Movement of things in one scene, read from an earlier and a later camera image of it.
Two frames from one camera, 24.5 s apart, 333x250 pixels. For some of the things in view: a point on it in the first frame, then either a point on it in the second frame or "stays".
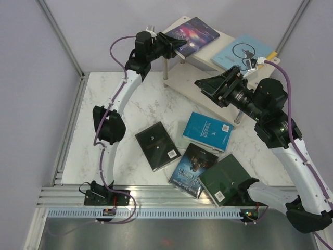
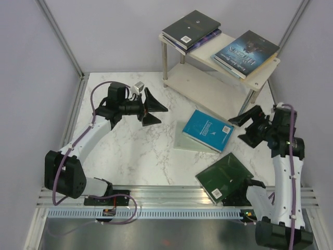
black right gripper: (233, 76) → (257, 113)
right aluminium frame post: (298, 13) stays
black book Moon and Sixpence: (158, 146) → (190, 28)
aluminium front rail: (140, 197) stays
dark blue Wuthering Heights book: (194, 162) → (246, 53)
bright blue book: (207, 131) stays
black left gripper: (170, 45) → (151, 105)
